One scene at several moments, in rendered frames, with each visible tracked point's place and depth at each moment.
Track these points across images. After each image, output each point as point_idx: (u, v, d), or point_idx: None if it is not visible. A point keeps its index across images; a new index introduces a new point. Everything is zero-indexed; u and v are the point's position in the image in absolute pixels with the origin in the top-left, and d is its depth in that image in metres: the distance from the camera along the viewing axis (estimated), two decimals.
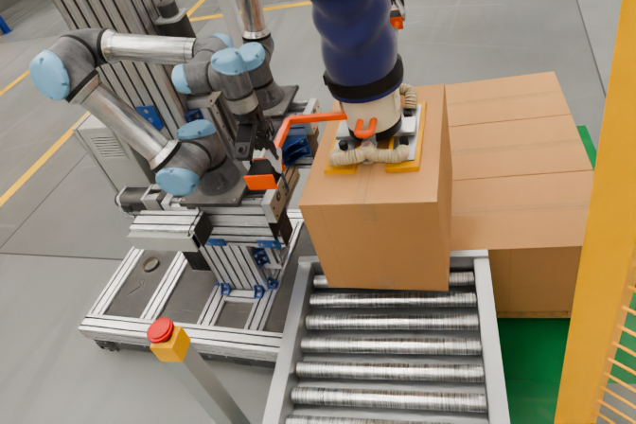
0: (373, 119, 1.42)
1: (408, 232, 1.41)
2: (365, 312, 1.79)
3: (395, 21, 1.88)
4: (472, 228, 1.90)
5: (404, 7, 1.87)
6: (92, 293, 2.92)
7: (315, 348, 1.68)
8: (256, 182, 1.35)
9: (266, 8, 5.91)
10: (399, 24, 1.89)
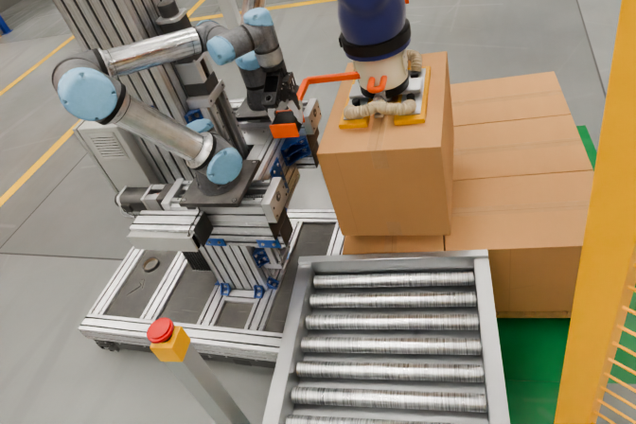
0: (383, 77, 1.59)
1: (415, 177, 1.58)
2: (365, 312, 1.79)
3: None
4: (472, 228, 1.90)
5: None
6: (92, 293, 2.92)
7: (315, 348, 1.68)
8: (281, 131, 1.51)
9: (266, 8, 5.91)
10: None
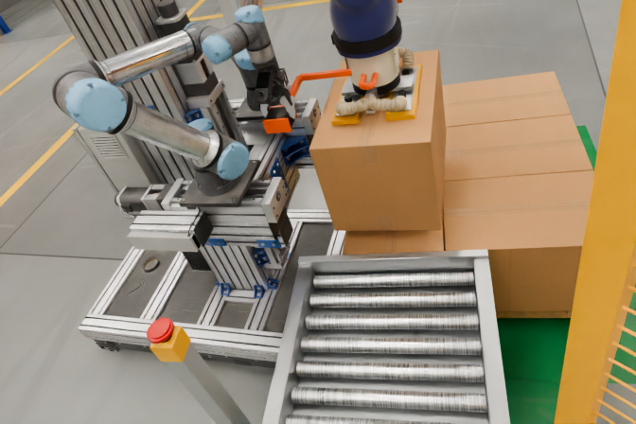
0: (375, 74, 1.62)
1: (405, 172, 1.61)
2: (365, 312, 1.79)
3: None
4: (472, 228, 1.90)
5: None
6: (92, 293, 2.92)
7: (315, 348, 1.68)
8: (273, 126, 1.54)
9: (266, 8, 5.91)
10: None
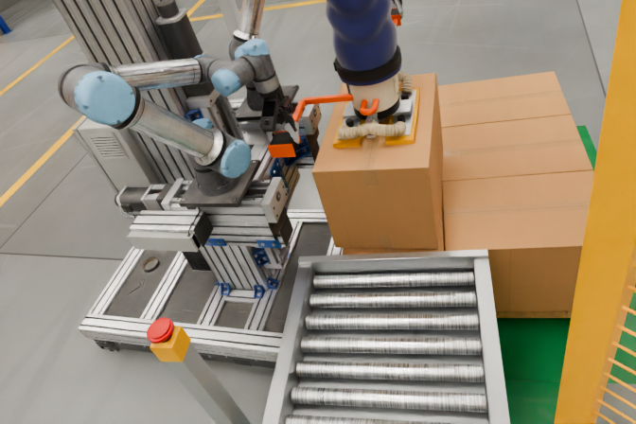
0: (376, 99, 1.69)
1: (404, 195, 1.68)
2: (365, 312, 1.79)
3: (394, 18, 2.15)
4: (472, 228, 1.90)
5: (402, 6, 2.14)
6: (92, 293, 2.92)
7: (315, 348, 1.68)
8: (278, 150, 1.61)
9: (266, 8, 5.91)
10: (397, 20, 2.15)
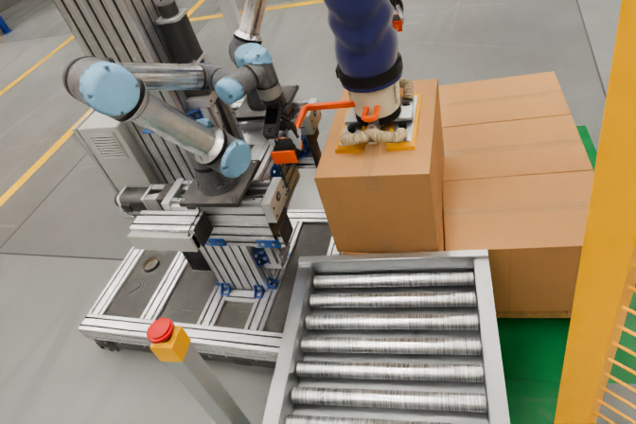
0: (377, 106, 1.71)
1: (405, 201, 1.70)
2: (365, 312, 1.79)
3: (395, 24, 2.17)
4: (472, 228, 1.90)
5: (403, 11, 2.16)
6: (92, 293, 2.92)
7: (315, 348, 1.68)
8: (281, 157, 1.63)
9: (266, 8, 5.91)
10: (399, 26, 2.17)
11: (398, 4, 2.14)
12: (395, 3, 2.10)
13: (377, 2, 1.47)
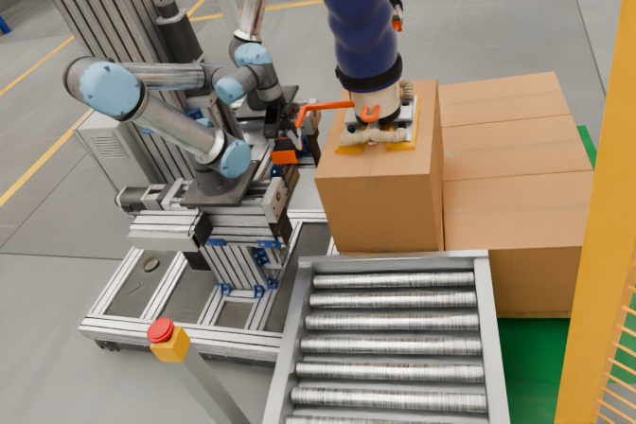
0: (377, 107, 1.70)
1: (405, 201, 1.70)
2: (365, 312, 1.79)
3: (394, 24, 2.17)
4: (472, 228, 1.90)
5: (403, 11, 2.16)
6: (92, 293, 2.92)
7: (315, 348, 1.68)
8: (280, 157, 1.63)
9: (266, 8, 5.91)
10: (398, 26, 2.17)
11: (397, 4, 2.14)
12: (395, 3, 2.09)
13: (377, 2, 1.47)
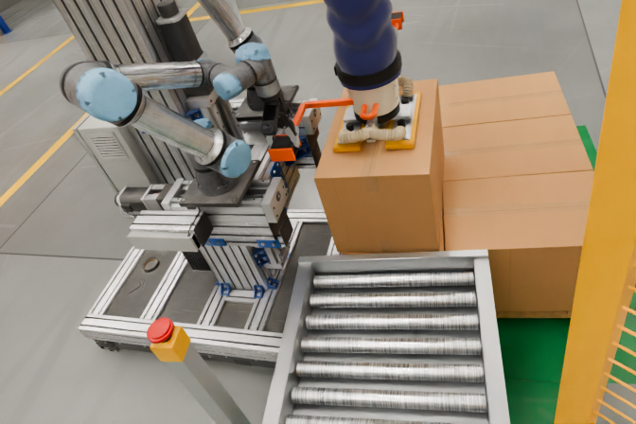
0: (376, 104, 1.69)
1: (405, 201, 1.70)
2: (365, 312, 1.79)
3: (395, 22, 2.16)
4: (472, 228, 1.90)
5: None
6: (92, 293, 2.92)
7: (315, 348, 1.68)
8: (278, 154, 1.62)
9: (266, 8, 5.91)
10: (398, 25, 2.16)
11: None
12: None
13: None
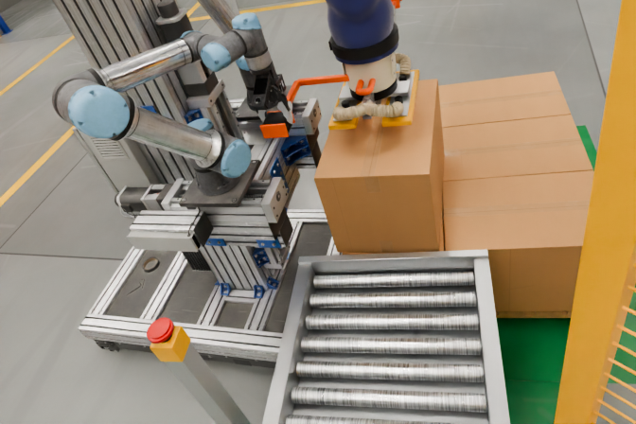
0: (372, 79, 1.63)
1: (405, 201, 1.70)
2: (365, 312, 1.79)
3: (392, 0, 2.10)
4: (472, 228, 1.90)
5: None
6: (92, 293, 2.92)
7: (315, 348, 1.68)
8: (271, 131, 1.56)
9: (266, 8, 5.91)
10: (397, 3, 2.10)
11: None
12: None
13: None
